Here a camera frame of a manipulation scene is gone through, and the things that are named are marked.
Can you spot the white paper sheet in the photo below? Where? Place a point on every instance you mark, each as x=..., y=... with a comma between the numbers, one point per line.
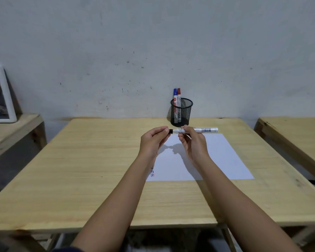
x=215, y=160

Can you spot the person's left forearm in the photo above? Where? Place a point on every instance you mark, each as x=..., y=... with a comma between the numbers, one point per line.
x=112, y=207

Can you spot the blue capped marker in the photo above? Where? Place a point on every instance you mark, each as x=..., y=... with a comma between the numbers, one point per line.
x=174, y=98

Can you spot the person's right thumb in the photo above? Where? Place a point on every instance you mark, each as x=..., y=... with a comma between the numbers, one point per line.
x=188, y=132

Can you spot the person's left thumb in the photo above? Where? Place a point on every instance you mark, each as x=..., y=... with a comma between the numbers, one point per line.
x=164, y=131

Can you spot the person's right forearm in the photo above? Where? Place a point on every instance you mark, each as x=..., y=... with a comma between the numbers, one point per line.
x=241, y=207

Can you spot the red capped marker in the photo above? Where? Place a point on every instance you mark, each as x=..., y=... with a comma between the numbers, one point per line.
x=178, y=95

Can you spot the wooden side table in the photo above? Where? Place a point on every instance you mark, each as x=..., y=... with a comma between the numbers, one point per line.
x=13, y=133
x=294, y=144

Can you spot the person's left hand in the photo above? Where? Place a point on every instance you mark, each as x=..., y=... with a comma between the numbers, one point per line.
x=151, y=143

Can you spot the person's right hand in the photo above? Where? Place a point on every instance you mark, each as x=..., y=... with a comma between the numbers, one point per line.
x=195, y=145

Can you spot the white marker pen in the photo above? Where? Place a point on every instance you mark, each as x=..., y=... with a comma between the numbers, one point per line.
x=199, y=130

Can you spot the black mesh pen holder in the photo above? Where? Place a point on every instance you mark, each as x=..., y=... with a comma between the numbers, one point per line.
x=182, y=112

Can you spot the wooden work table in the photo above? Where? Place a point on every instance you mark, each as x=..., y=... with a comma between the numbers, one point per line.
x=94, y=181

